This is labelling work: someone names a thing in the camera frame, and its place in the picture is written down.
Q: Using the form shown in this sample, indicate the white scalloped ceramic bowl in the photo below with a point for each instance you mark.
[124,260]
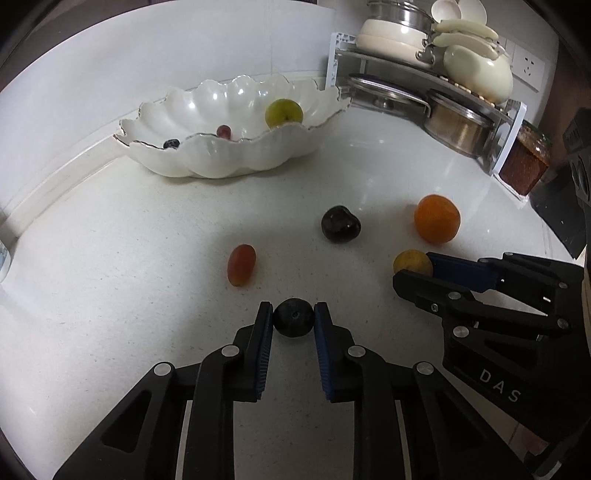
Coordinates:
[193,116]

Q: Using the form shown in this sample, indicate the steel pot lid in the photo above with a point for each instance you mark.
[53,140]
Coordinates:
[387,91]

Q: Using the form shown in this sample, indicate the cream pot with glass lid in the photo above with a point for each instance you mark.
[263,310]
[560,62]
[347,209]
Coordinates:
[399,31]

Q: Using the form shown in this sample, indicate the dark purple plum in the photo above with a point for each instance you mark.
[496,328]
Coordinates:
[339,225]

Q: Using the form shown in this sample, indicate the cream ceramic kettle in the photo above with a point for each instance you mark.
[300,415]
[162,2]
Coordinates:
[473,58]

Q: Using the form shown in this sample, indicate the glass jar of chili sauce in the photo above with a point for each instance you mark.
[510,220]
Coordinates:
[528,159]

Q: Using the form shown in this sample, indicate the orange fruit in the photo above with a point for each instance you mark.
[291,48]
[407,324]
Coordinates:
[437,219]

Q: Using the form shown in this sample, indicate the white corner shelf rack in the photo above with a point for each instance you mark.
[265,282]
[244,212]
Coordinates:
[344,59]

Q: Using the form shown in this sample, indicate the white hanging ladle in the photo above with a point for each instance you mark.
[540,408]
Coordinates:
[443,10]

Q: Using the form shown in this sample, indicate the white hanging spatula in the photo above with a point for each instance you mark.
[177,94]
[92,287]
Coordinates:
[473,11]

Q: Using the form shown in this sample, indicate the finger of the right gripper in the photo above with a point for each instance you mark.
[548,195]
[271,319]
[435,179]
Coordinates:
[430,294]
[478,276]

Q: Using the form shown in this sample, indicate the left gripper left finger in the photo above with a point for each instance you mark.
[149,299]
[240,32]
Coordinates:
[236,372]

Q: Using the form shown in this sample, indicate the stainless steel pot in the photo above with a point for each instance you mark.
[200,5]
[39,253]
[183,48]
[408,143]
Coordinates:
[456,126]

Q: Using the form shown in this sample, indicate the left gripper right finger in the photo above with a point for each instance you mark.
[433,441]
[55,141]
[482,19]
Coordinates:
[355,374]

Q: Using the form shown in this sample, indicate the green round fruit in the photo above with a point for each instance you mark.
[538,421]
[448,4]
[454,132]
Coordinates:
[283,111]

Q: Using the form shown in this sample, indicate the white blue pump bottle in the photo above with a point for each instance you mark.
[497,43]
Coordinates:
[5,261]

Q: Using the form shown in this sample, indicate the white wall socket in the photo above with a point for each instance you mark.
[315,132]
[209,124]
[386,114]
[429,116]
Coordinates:
[526,66]

